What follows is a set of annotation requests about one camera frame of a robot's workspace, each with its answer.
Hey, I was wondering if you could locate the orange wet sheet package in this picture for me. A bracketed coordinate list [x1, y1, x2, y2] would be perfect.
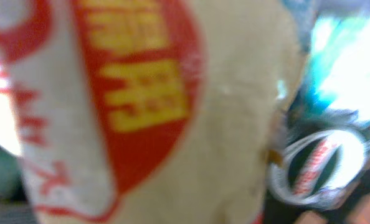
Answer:
[0, 0, 305, 224]

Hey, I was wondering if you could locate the green Kleenex tissue pack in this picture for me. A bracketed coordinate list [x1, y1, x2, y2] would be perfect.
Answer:
[289, 12, 370, 129]

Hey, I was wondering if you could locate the dark green scrub pad pack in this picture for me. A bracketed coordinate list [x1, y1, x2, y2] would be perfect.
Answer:
[263, 115, 370, 223]

